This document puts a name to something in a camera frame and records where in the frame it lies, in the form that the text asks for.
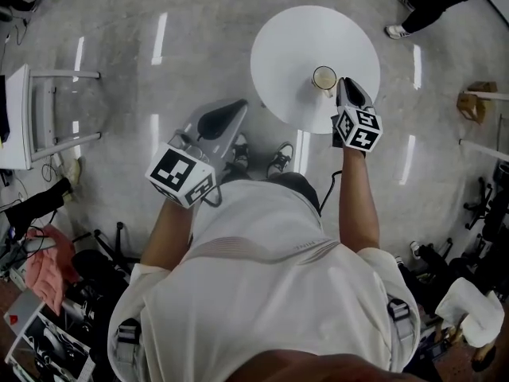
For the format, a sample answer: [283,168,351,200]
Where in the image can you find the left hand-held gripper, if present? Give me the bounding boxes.
[145,99,250,209]

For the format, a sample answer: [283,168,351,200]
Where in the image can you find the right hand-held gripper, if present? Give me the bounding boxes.
[330,76,384,152]

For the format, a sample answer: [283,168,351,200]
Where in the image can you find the white cup with dark rim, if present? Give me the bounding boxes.
[311,65,340,99]

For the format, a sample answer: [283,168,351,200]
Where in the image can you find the person's left forearm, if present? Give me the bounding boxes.
[139,200,200,271]

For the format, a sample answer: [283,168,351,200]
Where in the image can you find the person's right forearm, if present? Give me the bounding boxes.
[337,146,382,253]

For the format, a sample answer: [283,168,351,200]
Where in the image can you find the person's left shoe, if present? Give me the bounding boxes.
[229,132,251,170]

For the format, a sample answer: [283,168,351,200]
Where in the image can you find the person's shoe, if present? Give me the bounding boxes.
[229,132,251,170]
[265,141,296,180]

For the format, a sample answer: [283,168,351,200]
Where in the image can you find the person's right shoe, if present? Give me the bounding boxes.
[265,141,296,180]

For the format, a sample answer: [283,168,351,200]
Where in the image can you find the round white side table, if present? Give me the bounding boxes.
[249,5,382,135]

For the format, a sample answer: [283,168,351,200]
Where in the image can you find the person's black trousers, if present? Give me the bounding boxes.
[273,171,322,215]

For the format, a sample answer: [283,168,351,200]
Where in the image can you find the cardboard box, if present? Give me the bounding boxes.
[456,80,499,125]

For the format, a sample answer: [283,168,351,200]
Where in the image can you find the black office chair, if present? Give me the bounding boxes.
[70,220,134,298]
[462,160,509,256]

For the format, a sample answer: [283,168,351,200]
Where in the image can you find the person's white shirt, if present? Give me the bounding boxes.
[107,179,422,382]

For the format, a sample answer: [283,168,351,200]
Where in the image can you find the white rectangular desk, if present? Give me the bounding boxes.
[0,63,103,171]

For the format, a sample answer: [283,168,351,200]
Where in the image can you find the pink jacket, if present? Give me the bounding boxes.
[25,224,80,314]

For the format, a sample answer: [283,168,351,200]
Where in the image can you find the person's chin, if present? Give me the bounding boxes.
[222,348,430,382]

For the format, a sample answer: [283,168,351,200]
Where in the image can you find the white storage rack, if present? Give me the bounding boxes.
[2,290,97,382]

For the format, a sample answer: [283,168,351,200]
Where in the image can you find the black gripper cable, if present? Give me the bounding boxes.
[317,170,344,217]
[200,184,223,209]

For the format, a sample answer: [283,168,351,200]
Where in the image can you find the grey chest strap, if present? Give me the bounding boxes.
[186,236,343,266]

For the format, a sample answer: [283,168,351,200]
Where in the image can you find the grey shoulder strap with buckle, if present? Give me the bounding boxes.
[115,318,144,373]
[386,297,417,344]

